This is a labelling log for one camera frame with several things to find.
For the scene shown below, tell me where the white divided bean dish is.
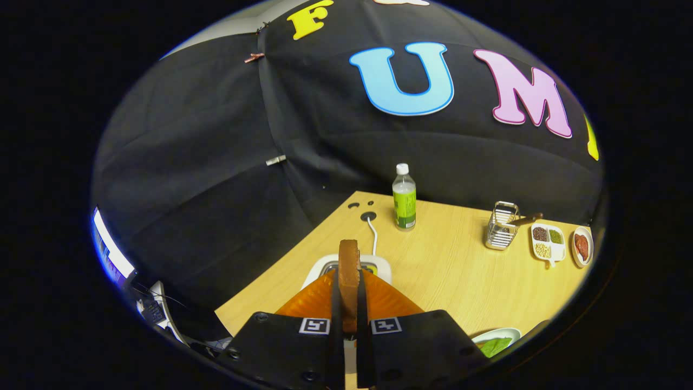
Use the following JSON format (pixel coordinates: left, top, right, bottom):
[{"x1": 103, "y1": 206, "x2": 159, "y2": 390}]
[{"x1": 531, "y1": 223, "x2": 566, "y2": 269}]

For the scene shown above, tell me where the pale green round plate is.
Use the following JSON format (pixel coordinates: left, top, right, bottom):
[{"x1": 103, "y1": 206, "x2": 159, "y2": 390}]
[{"x1": 471, "y1": 327, "x2": 521, "y2": 358}]

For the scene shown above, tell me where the lit computer monitor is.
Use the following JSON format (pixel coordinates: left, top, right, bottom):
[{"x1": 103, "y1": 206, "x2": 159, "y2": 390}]
[{"x1": 91, "y1": 207, "x2": 136, "y2": 285}]

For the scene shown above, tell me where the toasted bread slice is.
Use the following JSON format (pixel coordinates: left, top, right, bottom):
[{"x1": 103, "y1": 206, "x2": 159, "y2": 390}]
[{"x1": 338, "y1": 239, "x2": 362, "y2": 332}]

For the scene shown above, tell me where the white toaster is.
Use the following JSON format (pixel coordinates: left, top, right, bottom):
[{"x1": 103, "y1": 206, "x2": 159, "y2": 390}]
[{"x1": 302, "y1": 253, "x2": 393, "y2": 290}]

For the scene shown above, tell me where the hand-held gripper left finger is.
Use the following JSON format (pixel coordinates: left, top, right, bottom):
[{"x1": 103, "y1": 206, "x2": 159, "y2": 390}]
[{"x1": 217, "y1": 269, "x2": 345, "y2": 390}]

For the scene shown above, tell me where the white office device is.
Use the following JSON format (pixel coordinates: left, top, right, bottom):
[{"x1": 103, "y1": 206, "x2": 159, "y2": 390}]
[{"x1": 136, "y1": 281, "x2": 185, "y2": 343}]

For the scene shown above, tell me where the wire utensil holder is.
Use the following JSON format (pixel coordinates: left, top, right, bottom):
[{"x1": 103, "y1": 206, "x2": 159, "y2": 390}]
[{"x1": 485, "y1": 201, "x2": 519, "y2": 251}]

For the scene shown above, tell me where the green lettuce leaf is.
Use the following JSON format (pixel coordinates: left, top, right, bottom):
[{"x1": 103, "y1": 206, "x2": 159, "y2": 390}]
[{"x1": 479, "y1": 337, "x2": 513, "y2": 358}]

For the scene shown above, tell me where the green label drink bottle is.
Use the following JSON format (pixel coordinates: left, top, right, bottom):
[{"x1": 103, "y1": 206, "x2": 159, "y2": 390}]
[{"x1": 393, "y1": 163, "x2": 417, "y2": 232}]

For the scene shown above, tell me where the round white meat plate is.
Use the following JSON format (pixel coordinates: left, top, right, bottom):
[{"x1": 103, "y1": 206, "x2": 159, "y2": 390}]
[{"x1": 572, "y1": 226, "x2": 594, "y2": 269}]

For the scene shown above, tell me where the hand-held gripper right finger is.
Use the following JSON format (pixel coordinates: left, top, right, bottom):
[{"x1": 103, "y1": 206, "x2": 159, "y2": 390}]
[{"x1": 356, "y1": 269, "x2": 488, "y2": 389}]

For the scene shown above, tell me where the black backdrop cloth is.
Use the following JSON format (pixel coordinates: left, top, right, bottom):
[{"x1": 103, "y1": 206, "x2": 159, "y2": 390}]
[{"x1": 91, "y1": 0, "x2": 604, "y2": 342}]

